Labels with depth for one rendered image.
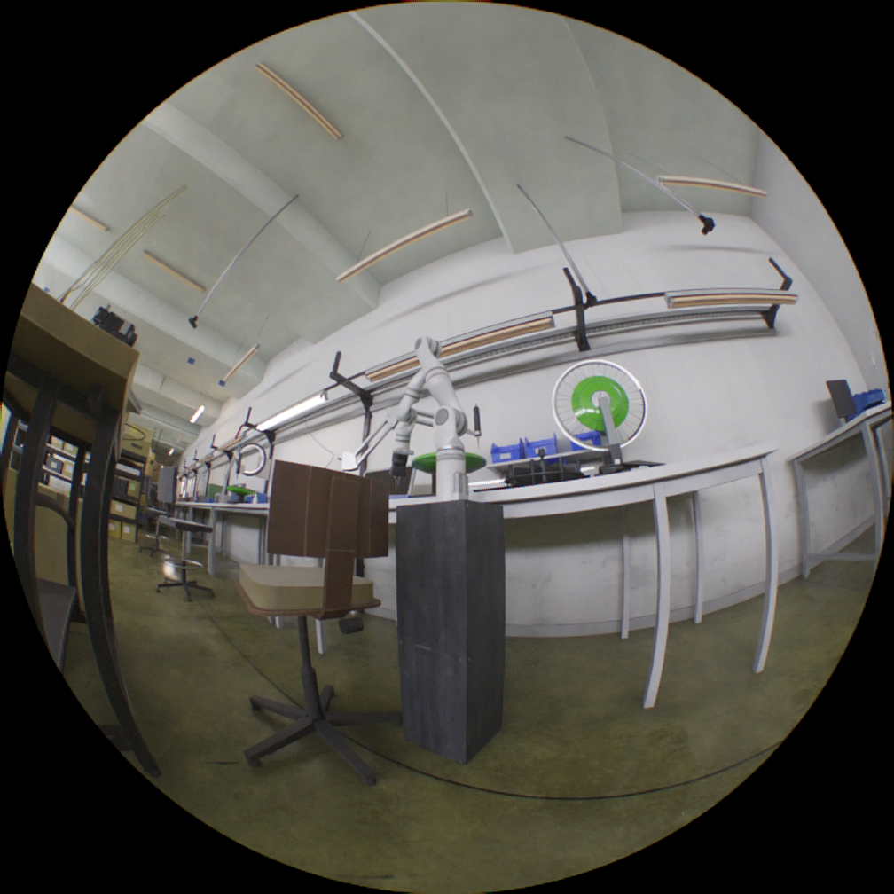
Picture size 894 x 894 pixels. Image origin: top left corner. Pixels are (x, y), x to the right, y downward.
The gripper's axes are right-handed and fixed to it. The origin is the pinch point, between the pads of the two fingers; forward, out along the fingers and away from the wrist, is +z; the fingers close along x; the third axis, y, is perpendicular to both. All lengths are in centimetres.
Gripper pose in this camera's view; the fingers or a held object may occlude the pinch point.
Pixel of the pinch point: (396, 490)
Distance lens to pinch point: 126.2
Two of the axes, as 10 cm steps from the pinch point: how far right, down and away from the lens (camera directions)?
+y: -3.4, -1.7, 9.2
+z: -1.6, 9.8, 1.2
